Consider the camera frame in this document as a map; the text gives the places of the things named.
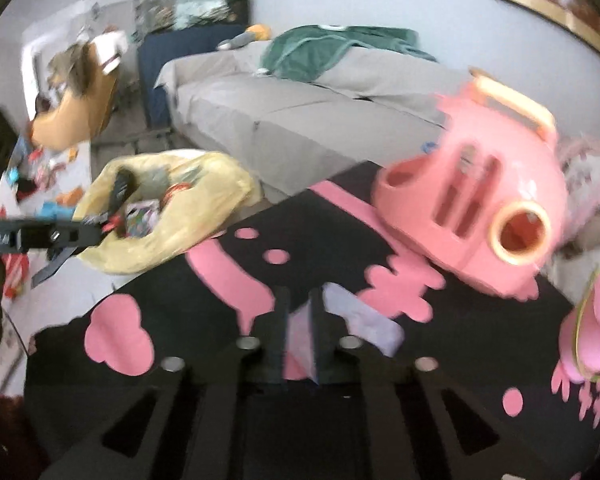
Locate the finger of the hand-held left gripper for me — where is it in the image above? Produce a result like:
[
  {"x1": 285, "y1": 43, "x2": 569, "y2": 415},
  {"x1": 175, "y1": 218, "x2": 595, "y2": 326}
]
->
[
  {"x1": 30, "y1": 246, "x2": 78, "y2": 288},
  {"x1": 107, "y1": 169, "x2": 138, "y2": 216}
]

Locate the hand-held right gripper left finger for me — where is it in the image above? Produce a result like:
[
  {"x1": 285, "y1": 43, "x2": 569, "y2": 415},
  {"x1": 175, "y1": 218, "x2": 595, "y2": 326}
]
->
[{"x1": 40, "y1": 285, "x2": 293, "y2": 480}]

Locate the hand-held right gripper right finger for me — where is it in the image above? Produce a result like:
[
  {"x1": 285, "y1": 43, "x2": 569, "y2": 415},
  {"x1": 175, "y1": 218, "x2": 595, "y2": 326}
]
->
[{"x1": 307, "y1": 285, "x2": 556, "y2": 480}]

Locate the pale purple plastic wrapper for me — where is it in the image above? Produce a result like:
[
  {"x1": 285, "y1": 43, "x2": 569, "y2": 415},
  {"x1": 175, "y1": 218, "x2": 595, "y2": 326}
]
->
[{"x1": 285, "y1": 282, "x2": 406, "y2": 381}]

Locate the yellow plastic bag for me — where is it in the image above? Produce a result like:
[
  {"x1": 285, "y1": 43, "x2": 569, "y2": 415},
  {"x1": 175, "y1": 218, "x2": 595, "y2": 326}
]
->
[{"x1": 72, "y1": 149, "x2": 263, "y2": 276}]

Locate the orange toy piece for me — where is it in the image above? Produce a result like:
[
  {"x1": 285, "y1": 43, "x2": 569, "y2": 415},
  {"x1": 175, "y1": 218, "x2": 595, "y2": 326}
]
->
[{"x1": 55, "y1": 187, "x2": 88, "y2": 206}]

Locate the black pink printed tablecloth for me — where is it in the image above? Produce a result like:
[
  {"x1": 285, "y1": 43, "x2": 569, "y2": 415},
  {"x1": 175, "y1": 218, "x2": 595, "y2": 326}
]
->
[{"x1": 24, "y1": 160, "x2": 600, "y2": 480}]

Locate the brown jacket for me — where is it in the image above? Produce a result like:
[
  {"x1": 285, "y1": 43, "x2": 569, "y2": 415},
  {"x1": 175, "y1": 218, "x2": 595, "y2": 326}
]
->
[{"x1": 47, "y1": 42, "x2": 98, "y2": 96}]

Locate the white towel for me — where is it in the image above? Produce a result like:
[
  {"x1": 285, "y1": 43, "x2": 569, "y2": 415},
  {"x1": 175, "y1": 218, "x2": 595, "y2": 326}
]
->
[{"x1": 87, "y1": 30, "x2": 131, "y2": 73}]

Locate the grey covered sofa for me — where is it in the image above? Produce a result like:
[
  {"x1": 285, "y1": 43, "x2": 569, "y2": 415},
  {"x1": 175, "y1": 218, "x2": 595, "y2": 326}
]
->
[{"x1": 155, "y1": 40, "x2": 481, "y2": 196}]

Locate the pink toy carrier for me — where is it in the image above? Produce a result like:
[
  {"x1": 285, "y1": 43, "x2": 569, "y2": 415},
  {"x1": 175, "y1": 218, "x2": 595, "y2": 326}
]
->
[{"x1": 371, "y1": 67, "x2": 571, "y2": 301}]

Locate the grey orange plush duck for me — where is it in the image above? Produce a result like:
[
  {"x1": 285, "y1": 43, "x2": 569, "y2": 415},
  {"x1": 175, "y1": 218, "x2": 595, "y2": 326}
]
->
[{"x1": 217, "y1": 23, "x2": 272, "y2": 51}]

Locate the green blanket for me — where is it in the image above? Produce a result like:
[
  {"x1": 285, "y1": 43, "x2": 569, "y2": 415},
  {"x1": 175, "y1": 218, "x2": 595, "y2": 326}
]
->
[{"x1": 260, "y1": 25, "x2": 438, "y2": 83}]

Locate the pink toy bucket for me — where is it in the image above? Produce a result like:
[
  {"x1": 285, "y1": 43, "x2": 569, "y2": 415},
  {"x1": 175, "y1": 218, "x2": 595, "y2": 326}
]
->
[{"x1": 559, "y1": 267, "x2": 600, "y2": 386}]

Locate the pile of pink clothes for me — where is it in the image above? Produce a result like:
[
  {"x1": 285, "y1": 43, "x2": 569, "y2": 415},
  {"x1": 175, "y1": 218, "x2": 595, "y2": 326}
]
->
[{"x1": 555, "y1": 135, "x2": 600, "y2": 261}]

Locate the wide red framed picture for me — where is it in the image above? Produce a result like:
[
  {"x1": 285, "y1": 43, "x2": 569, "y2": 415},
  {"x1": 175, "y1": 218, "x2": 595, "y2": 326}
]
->
[{"x1": 490, "y1": 0, "x2": 600, "y2": 63}]

